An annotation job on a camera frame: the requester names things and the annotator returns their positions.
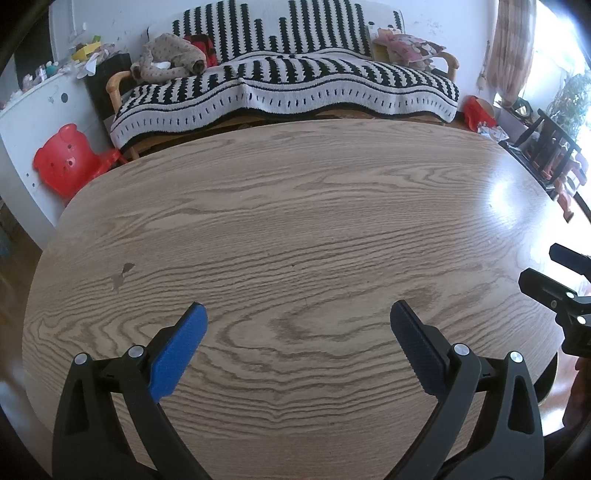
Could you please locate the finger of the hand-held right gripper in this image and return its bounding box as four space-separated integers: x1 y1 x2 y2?
518 269 591 326
549 244 591 278

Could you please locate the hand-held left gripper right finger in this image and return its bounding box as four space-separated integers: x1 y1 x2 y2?
390 300 546 480

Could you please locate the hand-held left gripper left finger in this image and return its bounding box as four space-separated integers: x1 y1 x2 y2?
52 302 213 480

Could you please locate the black low side table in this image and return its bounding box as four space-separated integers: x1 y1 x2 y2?
499 108 583 185

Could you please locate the green potted plant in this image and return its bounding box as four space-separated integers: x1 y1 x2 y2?
547 74 591 139

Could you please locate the red bag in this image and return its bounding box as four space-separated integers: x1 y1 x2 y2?
463 95 498 129

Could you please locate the beige patterned curtain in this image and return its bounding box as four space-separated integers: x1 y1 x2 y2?
489 0 536 104

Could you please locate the red bear plastic stool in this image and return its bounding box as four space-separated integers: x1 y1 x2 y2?
33 123 127 199

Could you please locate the pink printed cushion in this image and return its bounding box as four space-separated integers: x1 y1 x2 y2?
372 28 446 70

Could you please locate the white cabinet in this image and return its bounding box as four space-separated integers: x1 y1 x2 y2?
0 69 116 236

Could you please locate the black panel beside sofa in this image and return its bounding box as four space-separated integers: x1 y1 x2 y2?
84 53 132 116

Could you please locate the striped black-white sofa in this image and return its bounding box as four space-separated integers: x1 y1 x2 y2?
111 0 460 148

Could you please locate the brown dotted plush garment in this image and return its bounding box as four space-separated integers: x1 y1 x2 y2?
130 34 208 84

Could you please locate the red black cloth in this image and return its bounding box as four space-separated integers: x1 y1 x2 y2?
185 34 218 68

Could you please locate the yellow small box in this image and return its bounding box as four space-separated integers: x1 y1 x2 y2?
71 41 102 61

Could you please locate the wooden sofa frame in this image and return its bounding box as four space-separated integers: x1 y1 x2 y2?
106 51 460 160

